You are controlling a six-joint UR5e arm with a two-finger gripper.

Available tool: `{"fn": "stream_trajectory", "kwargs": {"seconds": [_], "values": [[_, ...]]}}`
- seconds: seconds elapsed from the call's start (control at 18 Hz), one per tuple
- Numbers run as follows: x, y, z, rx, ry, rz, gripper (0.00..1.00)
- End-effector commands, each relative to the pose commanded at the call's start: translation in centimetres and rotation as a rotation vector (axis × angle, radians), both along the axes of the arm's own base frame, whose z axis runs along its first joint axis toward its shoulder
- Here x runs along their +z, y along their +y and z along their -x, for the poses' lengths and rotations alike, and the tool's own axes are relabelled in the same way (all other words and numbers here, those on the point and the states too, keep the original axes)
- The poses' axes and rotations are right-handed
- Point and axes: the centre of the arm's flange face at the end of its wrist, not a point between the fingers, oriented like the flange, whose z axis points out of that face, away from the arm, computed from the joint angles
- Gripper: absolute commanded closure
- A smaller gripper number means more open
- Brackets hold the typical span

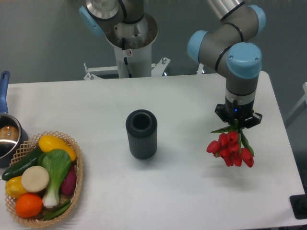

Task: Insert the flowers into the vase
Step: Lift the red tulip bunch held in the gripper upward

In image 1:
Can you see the dark green cucumber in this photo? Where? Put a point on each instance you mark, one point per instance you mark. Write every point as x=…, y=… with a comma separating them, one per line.
x=19, y=167

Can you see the green bean pod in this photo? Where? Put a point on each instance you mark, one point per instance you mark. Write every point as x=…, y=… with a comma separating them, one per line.
x=56, y=213

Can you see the yellow bell pepper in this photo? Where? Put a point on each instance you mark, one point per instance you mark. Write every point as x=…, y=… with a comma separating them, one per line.
x=14, y=187

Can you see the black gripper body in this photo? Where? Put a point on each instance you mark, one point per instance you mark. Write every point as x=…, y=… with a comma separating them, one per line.
x=236, y=110

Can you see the green bok choy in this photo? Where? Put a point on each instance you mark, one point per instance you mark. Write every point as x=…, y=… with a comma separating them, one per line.
x=57, y=163

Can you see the yellow squash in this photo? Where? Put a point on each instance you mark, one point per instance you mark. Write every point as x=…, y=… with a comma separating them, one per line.
x=48, y=143

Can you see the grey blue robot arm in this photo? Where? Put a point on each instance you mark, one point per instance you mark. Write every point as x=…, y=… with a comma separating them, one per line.
x=227, y=50

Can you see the orange fruit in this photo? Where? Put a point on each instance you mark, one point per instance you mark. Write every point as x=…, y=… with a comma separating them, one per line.
x=28, y=205

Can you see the red tulip bouquet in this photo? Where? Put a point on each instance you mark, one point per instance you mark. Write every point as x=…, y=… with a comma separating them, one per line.
x=232, y=146

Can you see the woven wicker basket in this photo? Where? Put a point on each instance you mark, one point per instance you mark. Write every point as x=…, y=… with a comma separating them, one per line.
x=64, y=201

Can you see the black table control box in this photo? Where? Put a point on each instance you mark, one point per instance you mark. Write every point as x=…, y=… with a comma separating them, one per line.
x=299, y=206

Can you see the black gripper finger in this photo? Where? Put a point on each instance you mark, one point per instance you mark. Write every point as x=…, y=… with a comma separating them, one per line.
x=252, y=121
x=223, y=114

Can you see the dark grey ribbed vase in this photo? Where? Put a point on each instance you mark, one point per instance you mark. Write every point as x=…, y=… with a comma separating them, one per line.
x=141, y=128

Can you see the white frame at right edge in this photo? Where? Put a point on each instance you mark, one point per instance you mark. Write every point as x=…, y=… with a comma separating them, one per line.
x=297, y=109

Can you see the purple sweet potato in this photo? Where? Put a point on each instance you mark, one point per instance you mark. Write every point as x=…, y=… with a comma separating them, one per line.
x=68, y=185

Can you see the beige round disc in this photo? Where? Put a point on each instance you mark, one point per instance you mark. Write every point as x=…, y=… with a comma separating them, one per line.
x=35, y=179

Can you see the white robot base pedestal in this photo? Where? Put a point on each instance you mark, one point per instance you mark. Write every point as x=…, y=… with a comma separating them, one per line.
x=132, y=44

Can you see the blue handled saucepan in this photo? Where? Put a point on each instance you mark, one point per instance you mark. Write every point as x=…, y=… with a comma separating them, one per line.
x=12, y=135

